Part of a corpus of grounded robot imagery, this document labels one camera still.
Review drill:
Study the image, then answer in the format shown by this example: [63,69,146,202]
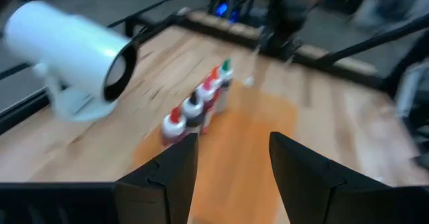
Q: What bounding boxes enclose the green cap food coloring bottle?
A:
[219,58,235,114]

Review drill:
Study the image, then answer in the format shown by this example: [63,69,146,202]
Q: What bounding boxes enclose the pink cap food coloring bottle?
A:
[195,76,218,134]

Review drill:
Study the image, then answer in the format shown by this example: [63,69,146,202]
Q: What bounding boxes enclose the white cylindrical lamp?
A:
[3,1,139,123]

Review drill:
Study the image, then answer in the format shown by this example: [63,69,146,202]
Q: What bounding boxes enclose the translucent orange tray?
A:
[132,79,299,224]

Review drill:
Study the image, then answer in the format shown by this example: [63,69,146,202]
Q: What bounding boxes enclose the black aluminium table frame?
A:
[0,0,429,134]

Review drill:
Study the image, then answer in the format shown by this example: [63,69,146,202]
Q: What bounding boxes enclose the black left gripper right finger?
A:
[269,131,389,224]

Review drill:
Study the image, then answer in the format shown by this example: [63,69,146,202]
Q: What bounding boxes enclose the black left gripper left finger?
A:
[115,132,199,224]

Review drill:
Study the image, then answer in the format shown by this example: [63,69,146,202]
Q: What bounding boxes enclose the red cap food coloring bottle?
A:
[160,105,188,147]

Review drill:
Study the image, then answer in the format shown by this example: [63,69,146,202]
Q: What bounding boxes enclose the black cap food coloring bottle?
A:
[181,89,206,135]

